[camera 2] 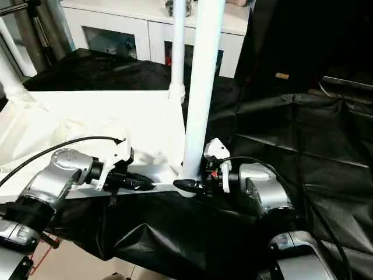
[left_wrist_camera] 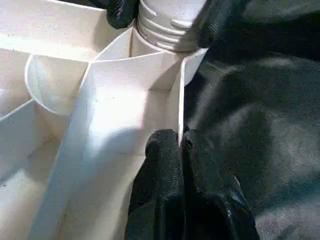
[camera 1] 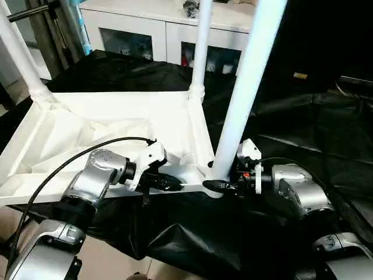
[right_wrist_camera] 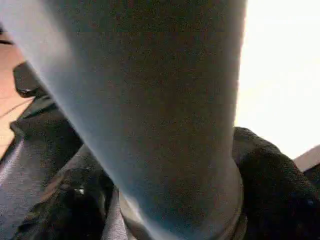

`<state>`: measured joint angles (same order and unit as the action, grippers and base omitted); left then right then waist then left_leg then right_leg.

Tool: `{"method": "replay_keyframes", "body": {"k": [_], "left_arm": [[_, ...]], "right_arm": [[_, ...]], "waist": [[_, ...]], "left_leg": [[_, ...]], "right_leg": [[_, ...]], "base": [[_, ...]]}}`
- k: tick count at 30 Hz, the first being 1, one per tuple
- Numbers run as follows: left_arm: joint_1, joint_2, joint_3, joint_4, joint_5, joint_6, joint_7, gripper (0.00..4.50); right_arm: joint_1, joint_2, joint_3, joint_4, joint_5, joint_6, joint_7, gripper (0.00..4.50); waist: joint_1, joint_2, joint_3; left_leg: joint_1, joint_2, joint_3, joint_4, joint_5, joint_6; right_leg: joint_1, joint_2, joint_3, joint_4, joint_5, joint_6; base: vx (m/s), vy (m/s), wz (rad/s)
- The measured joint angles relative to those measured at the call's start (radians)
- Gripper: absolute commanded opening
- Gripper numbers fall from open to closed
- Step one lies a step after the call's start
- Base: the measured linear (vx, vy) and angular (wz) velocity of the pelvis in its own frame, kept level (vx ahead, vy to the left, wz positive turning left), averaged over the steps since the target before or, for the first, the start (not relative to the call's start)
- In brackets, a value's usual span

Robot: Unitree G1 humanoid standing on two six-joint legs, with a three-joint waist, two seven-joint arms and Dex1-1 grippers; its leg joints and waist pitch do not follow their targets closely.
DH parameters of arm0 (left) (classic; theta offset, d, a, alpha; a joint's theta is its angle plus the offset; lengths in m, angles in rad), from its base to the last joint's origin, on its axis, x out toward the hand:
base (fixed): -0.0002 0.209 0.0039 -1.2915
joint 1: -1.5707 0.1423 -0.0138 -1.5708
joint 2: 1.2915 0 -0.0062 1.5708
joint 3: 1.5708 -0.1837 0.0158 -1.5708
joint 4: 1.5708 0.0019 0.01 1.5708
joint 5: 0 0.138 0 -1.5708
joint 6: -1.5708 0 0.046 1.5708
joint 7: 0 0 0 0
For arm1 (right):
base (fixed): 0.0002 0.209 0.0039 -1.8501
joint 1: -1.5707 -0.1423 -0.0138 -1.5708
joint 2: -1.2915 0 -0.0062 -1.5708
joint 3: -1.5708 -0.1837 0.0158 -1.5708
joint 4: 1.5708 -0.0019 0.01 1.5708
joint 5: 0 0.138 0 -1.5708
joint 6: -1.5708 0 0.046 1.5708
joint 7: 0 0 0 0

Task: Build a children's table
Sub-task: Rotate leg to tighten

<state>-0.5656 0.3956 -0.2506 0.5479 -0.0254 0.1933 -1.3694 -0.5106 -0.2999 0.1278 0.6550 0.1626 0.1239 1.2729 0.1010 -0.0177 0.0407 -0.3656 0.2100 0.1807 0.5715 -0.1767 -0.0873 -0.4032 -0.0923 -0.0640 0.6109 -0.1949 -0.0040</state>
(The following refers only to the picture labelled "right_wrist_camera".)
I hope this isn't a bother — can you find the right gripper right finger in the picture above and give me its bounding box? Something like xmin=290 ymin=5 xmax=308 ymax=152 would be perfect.
xmin=231 ymin=126 xmax=320 ymax=240

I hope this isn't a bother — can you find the white plastic table leg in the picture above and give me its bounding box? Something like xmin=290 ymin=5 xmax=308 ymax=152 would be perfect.
xmin=0 ymin=0 xmax=249 ymax=240

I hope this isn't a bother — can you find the white plastic table top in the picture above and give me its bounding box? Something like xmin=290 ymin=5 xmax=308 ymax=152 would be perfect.
xmin=0 ymin=136 xmax=133 ymax=240

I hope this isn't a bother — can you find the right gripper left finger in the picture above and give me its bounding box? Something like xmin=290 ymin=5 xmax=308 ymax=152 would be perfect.
xmin=13 ymin=144 xmax=118 ymax=240

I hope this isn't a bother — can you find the white sideboard cabinet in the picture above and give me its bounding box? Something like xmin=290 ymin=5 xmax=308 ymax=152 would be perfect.
xmin=233 ymin=0 xmax=320 ymax=161

